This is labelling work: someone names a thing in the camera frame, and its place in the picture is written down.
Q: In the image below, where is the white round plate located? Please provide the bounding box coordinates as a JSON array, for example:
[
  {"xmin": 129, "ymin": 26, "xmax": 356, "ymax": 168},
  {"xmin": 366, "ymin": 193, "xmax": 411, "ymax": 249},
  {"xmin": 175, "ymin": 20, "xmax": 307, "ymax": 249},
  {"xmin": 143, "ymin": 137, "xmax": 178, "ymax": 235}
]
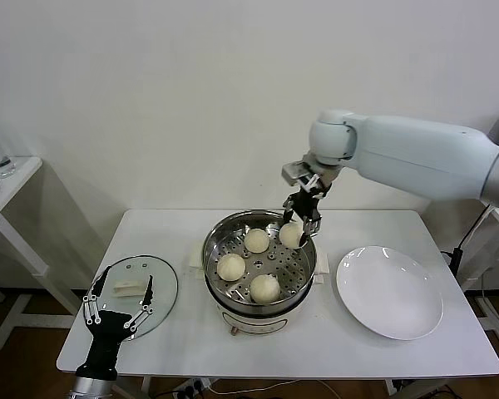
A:
[{"xmin": 334, "ymin": 245, "xmax": 444, "ymax": 341}]

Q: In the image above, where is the perforated steel steamer basket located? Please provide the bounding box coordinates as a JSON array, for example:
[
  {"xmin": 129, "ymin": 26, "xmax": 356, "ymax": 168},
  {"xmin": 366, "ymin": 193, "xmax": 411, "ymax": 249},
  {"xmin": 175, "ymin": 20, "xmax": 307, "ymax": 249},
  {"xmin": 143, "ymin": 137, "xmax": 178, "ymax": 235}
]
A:
[{"xmin": 201, "ymin": 210, "xmax": 317, "ymax": 307}]

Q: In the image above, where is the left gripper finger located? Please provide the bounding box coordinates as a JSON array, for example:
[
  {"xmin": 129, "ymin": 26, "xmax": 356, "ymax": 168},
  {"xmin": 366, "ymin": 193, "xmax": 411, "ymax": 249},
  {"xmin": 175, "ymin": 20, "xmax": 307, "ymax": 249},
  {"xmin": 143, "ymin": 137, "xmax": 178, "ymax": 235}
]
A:
[
  {"xmin": 82, "ymin": 267, "xmax": 111, "ymax": 325},
  {"xmin": 122, "ymin": 274, "xmax": 155, "ymax": 331}
]

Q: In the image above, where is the glass pot lid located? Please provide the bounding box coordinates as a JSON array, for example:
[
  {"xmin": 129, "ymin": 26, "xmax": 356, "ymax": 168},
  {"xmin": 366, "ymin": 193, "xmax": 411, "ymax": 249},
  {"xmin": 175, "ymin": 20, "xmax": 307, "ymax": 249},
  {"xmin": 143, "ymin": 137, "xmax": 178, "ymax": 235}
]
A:
[{"xmin": 82, "ymin": 254, "xmax": 180, "ymax": 338}]

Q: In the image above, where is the clear drinking glass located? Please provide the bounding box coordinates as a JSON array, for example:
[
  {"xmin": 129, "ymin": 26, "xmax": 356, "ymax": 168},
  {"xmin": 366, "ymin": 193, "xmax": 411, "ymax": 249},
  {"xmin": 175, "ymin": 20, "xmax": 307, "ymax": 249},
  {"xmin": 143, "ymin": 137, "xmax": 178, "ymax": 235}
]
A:
[{"xmin": 0, "ymin": 154, "xmax": 17, "ymax": 179}]

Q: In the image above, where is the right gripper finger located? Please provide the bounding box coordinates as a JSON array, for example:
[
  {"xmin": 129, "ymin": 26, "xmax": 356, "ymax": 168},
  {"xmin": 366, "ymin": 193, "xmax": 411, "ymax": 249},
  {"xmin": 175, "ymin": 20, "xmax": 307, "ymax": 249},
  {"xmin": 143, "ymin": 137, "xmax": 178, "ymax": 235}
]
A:
[
  {"xmin": 297, "ymin": 214, "xmax": 323, "ymax": 249},
  {"xmin": 281, "ymin": 194, "xmax": 297, "ymax": 228}
]

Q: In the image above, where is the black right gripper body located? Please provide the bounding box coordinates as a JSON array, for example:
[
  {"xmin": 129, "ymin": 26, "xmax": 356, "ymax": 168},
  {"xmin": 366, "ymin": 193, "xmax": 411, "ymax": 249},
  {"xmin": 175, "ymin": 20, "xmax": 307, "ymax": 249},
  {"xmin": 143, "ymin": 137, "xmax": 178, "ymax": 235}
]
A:
[{"xmin": 293, "ymin": 189, "xmax": 324, "ymax": 221}]

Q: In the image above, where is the white electric cooker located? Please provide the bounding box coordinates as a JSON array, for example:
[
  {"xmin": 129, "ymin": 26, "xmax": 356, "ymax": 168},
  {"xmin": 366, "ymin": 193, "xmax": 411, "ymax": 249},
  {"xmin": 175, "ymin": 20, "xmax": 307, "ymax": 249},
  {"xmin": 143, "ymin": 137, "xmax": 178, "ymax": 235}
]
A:
[{"xmin": 187, "ymin": 244, "xmax": 331, "ymax": 336}]

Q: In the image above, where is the white power strip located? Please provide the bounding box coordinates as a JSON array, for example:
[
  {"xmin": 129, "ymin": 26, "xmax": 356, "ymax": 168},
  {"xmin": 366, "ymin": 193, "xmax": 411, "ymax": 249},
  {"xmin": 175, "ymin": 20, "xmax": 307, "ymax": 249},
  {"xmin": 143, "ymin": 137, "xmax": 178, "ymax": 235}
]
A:
[{"xmin": 172, "ymin": 377, "xmax": 213, "ymax": 396}]

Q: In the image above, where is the white steamed baozi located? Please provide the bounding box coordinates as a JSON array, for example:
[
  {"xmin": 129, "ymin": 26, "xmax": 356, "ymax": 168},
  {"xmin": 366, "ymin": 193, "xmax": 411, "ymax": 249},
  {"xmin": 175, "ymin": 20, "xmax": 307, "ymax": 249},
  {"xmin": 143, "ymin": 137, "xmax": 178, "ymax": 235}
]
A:
[
  {"xmin": 216, "ymin": 254, "xmax": 246, "ymax": 281},
  {"xmin": 249, "ymin": 273, "xmax": 281, "ymax": 303},
  {"xmin": 243, "ymin": 228, "xmax": 270, "ymax": 254},
  {"xmin": 278, "ymin": 221, "xmax": 305, "ymax": 249}
]

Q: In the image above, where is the black laptop power cable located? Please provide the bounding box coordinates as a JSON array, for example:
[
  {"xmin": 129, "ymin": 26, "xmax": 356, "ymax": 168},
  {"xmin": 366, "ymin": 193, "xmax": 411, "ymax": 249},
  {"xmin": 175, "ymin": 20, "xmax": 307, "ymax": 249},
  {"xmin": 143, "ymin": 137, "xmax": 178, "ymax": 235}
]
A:
[{"xmin": 457, "ymin": 207, "xmax": 490, "ymax": 251}]

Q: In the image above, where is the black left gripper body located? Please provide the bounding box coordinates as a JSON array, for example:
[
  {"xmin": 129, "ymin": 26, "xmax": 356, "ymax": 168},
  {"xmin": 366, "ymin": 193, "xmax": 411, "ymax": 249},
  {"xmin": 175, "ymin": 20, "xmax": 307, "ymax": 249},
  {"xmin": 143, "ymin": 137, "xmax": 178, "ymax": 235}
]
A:
[{"xmin": 77, "ymin": 309, "xmax": 135, "ymax": 377}]

